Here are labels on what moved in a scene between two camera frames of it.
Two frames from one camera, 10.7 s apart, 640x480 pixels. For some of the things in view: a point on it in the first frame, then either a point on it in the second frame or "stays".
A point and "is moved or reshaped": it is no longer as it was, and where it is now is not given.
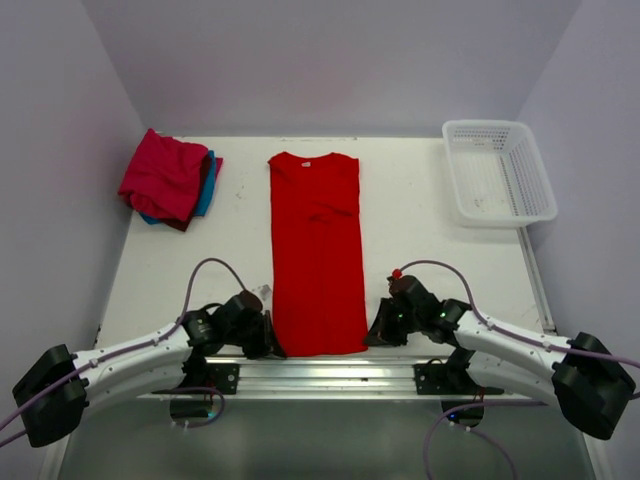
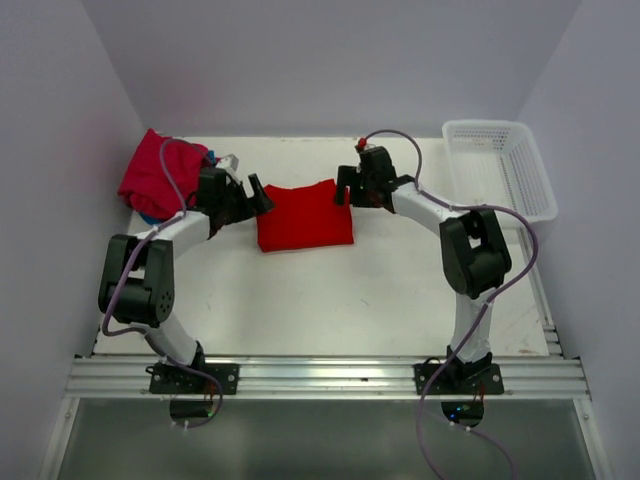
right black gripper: (388, 326) → (353, 185)
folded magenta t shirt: (164, 176) stays
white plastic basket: (499, 179) stays
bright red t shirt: (317, 255) is moved or reshaped
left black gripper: (263, 334) → (242, 197)
